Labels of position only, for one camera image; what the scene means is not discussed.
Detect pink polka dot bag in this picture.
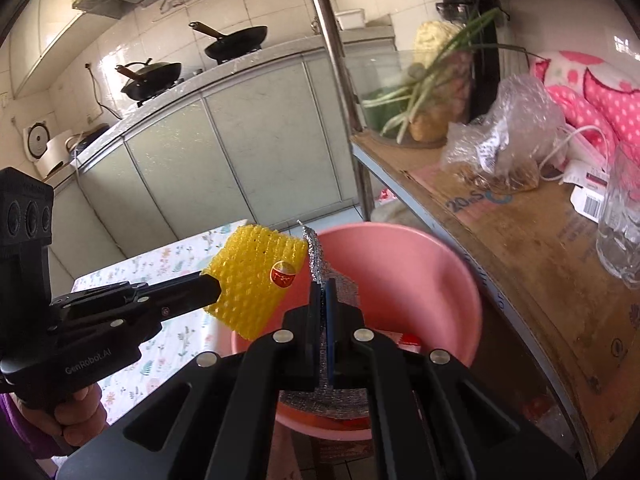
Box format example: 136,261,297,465
529,50,640,159

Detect black power cable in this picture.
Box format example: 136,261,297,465
85,62,124,122

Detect white charger cable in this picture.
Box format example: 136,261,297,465
537,125,614,182

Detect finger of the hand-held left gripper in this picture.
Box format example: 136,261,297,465
50,271,223,333

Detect brown cardboard sheet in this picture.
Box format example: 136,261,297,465
350,132,640,461

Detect pink plastic basin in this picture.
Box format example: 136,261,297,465
231,224,484,444

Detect black frying pan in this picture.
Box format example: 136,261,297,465
189,21,269,62

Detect red and white plastic bag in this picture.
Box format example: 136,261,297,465
372,187,417,224

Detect green onions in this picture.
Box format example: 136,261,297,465
362,7,544,144

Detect black induction cooker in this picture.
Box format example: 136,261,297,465
67,124,112,154

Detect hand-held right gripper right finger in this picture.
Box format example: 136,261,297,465
322,277,586,480

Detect metal shelf rack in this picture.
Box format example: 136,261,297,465
300,0,640,480

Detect white rectangular container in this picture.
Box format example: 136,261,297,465
335,8,367,32

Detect black blender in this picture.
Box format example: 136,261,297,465
435,0,504,124

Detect person's left hand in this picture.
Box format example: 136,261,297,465
15,382,109,444

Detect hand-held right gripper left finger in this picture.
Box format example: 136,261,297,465
57,280,323,480

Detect white rice cooker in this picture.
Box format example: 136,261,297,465
22,121,74,179

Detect white labelled packet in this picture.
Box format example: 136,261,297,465
560,159,609,222

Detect crumpled clear plastic bag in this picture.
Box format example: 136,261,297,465
440,74,569,194

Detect silver mesh pad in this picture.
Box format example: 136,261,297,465
277,219,372,419

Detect grey kitchen cabinet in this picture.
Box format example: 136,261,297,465
45,35,397,283

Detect black wok with lid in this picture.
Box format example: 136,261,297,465
116,60,183,103

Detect cauliflower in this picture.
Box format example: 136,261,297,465
414,21,464,57

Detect yellow foam net with sticker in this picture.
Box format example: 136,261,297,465
202,225,310,339

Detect clear drinking glass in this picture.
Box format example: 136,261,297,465
595,140,640,289

